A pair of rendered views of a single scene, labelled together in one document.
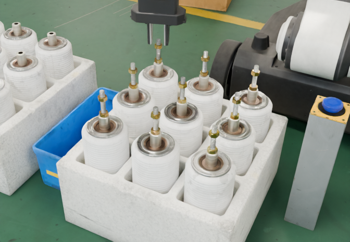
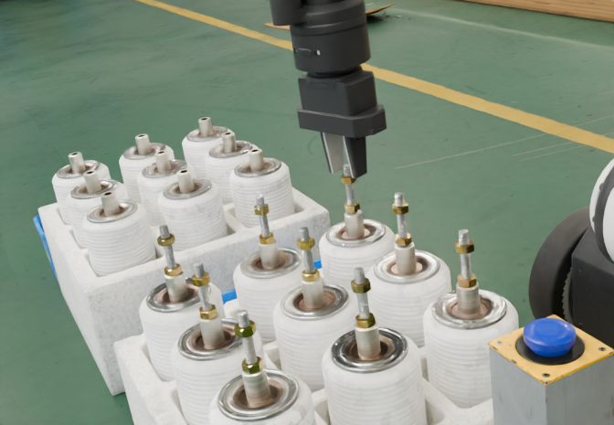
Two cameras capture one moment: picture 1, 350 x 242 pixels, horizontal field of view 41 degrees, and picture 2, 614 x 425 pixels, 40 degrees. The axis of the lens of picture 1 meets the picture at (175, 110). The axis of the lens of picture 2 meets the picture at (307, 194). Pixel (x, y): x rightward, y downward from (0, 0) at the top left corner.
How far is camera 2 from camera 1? 0.62 m
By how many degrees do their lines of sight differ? 39
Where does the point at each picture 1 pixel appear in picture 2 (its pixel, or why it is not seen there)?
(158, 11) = (325, 108)
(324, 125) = (513, 379)
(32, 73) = (187, 205)
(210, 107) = (400, 312)
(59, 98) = (232, 257)
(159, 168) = (192, 384)
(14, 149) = (124, 319)
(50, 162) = not seen: hidden behind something
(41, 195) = not seen: hidden behind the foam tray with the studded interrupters
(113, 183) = (147, 396)
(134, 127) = (254, 316)
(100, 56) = (426, 221)
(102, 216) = not seen: outside the picture
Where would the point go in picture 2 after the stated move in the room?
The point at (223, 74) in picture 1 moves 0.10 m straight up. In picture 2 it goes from (553, 271) to (550, 203)
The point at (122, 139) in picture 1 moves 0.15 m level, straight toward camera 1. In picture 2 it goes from (186, 322) to (91, 401)
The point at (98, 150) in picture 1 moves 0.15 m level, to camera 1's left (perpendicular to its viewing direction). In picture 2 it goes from (149, 331) to (69, 302)
